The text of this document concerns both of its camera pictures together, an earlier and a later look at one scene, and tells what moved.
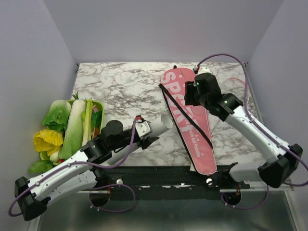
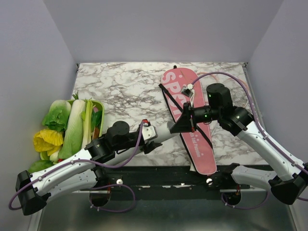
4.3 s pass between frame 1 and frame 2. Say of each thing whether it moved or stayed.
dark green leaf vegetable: stayed
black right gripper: moved
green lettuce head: stayed
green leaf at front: stayed
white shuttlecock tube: moved
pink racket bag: stayed
